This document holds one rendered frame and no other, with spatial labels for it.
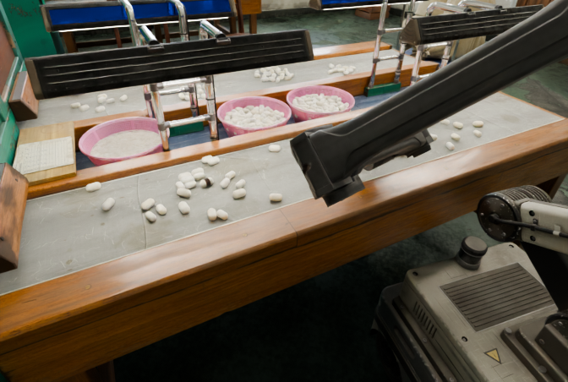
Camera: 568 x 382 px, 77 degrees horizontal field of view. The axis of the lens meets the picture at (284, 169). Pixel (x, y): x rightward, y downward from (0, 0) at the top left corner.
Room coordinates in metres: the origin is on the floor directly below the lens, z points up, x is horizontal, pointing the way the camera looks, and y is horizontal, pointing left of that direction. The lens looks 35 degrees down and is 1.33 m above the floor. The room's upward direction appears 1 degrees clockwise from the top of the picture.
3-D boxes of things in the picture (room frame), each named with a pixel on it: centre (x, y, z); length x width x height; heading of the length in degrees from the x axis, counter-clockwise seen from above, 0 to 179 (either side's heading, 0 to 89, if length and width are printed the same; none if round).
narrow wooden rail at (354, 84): (1.40, 0.04, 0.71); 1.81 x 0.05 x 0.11; 118
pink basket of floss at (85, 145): (0.98, 0.50, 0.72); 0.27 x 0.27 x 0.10
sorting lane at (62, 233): (0.96, -0.19, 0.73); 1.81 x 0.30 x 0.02; 118
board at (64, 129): (0.88, 0.70, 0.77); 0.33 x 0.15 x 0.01; 28
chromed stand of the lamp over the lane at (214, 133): (0.88, 0.25, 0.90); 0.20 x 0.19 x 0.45; 118
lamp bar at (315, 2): (1.76, -0.38, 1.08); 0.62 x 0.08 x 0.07; 118
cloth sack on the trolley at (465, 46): (3.80, -1.61, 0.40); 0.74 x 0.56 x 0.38; 120
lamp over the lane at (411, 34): (1.26, -0.64, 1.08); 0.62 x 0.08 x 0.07; 118
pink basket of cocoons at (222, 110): (1.18, 0.11, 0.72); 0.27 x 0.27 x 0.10
